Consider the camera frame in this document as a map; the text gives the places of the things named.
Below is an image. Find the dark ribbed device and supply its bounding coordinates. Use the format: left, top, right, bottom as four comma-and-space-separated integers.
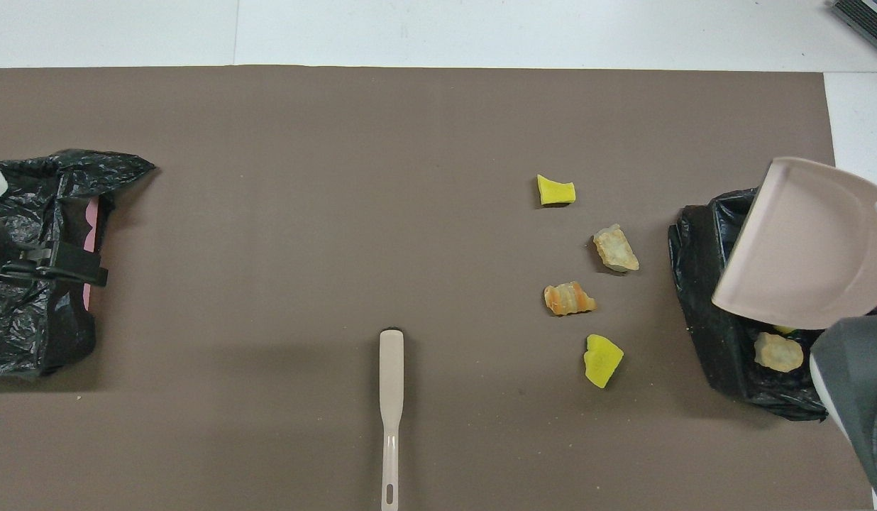
831, 0, 877, 61

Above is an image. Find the beige brush with black bristles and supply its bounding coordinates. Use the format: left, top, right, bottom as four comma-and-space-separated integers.
379, 327, 406, 511

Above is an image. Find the pale beige foam chunk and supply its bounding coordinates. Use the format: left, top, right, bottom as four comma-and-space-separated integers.
592, 224, 640, 273

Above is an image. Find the black trash bag on pink bin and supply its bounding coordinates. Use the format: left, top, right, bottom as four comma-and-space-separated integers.
0, 149, 156, 378

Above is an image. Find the black trash bag bin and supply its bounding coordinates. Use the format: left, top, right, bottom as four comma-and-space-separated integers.
668, 186, 877, 421

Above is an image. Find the pale crinkled foam piece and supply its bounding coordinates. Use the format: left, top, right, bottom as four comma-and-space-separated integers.
754, 331, 804, 373

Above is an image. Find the orange striped foam piece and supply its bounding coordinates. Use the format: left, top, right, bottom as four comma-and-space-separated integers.
544, 281, 597, 317

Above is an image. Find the small yellow sponge piece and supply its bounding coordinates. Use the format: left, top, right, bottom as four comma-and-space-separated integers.
537, 174, 576, 207

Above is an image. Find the brown paper table mat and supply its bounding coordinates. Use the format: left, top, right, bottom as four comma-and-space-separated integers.
0, 66, 876, 511

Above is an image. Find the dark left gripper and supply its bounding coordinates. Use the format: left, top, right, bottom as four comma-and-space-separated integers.
0, 211, 109, 287

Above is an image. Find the pink bin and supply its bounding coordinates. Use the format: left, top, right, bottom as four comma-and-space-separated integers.
84, 197, 103, 312

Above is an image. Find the beige plastic dustpan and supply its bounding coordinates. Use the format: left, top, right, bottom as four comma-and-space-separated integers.
712, 157, 877, 330

